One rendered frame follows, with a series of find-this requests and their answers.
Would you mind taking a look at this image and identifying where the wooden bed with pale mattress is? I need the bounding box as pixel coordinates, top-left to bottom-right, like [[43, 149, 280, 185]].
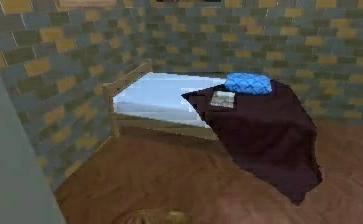
[[102, 59, 228, 141]]

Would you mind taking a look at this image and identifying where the grey door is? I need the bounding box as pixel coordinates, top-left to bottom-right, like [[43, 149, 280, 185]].
[[0, 57, 67, 224]]

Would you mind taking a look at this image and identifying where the wooden framed picture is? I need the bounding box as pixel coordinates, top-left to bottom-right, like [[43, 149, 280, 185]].
[[54, 0, 119, 10]]

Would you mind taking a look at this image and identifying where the blue pillow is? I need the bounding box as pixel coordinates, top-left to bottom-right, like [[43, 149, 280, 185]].
[[224, 72, 273, 96]]

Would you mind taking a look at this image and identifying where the dark purple blanket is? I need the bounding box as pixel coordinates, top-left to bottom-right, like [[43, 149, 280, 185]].
[[181, 79, 324, 207]]

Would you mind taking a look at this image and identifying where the tan striped round object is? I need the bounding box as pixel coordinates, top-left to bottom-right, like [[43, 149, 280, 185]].
[[112, 208, 192, 224]]

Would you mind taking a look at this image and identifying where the pale grey book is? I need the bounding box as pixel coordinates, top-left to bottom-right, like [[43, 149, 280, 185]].
[[209, 90, 237, 109]]

